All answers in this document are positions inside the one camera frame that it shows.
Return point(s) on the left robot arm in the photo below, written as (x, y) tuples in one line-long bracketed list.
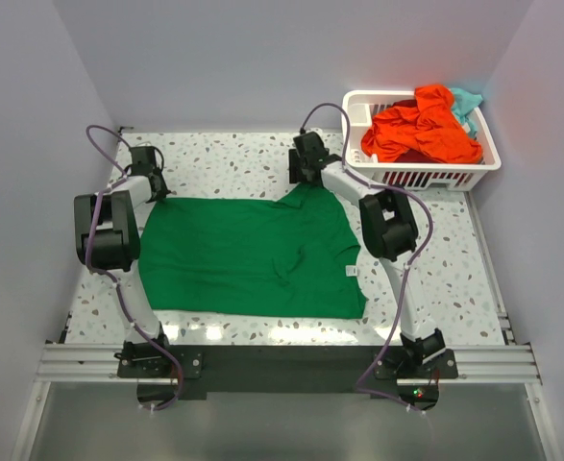
[(108, 245)]

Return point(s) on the green t-shirt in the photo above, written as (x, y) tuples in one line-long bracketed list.
[(284, 258)]

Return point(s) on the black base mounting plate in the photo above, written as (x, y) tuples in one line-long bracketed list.
[(423, 395)]

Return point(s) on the white plastic basket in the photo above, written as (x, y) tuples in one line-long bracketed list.
[(361, 105)]

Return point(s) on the aluminium frame rail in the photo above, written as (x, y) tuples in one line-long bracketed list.
[(508, 364)]

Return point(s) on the teal t-shirt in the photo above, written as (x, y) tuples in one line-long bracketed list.
[(464, 103)]

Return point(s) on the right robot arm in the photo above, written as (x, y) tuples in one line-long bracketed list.
[(396, 227)]

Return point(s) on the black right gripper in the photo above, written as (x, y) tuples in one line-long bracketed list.
[(296, 174)]

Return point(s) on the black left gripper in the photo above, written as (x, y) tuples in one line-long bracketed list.
[(163, 189)]

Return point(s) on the orange t-shirt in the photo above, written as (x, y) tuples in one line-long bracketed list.
[(439, 134)]

